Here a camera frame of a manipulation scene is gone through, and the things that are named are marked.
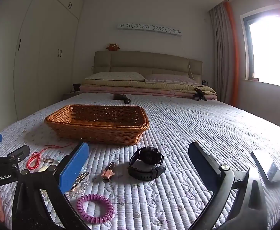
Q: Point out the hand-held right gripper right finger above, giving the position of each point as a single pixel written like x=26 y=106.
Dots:
x=198 y=161

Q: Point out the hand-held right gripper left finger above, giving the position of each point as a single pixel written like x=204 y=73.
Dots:
x=75 y=164

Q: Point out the pink star hair clip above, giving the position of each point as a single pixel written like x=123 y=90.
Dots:
x=106 y=172

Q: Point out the brown wicker basket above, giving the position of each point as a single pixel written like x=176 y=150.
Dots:
x=96 y=124

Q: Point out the black wrist watch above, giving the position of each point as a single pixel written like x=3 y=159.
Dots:
x=147 y=163

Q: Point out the gold clasp keyring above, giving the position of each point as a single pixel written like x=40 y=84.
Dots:
x=47 y=160

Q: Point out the white quilted bedspread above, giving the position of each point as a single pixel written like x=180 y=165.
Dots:
x=190 y=124

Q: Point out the silver rectangular box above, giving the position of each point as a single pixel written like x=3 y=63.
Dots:
x=266 y=166

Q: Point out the white nightstand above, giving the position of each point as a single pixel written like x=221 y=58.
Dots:
x=69 y=95

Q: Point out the dark brown object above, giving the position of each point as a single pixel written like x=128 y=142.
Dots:
x=120 y=97

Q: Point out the pink folded quilt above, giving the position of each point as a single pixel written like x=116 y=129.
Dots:
x=154 y=93

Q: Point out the pink pillow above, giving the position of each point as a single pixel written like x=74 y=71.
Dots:
x=171 y=79

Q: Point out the cream folded quilt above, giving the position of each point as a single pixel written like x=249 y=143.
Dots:
x=154 y=85

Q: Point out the cream pillow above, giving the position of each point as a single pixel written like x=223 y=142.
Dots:
x=116 y=76

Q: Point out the beige padded headboard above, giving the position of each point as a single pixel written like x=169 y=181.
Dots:
x=154 y=62

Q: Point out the grey curtain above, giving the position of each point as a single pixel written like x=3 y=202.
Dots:
x=219 y=52

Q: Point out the orange curtain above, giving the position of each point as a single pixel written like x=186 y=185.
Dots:
x=234 y=52

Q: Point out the brown plush toy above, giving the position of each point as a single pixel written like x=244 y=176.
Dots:
x=112 y=47

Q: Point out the white wardrobe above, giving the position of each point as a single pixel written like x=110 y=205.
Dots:
x=46 y=28

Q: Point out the window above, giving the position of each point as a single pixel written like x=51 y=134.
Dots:
x=271 y=48

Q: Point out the white carved wall decoration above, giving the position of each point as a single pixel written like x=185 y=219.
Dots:
x=149 y=28

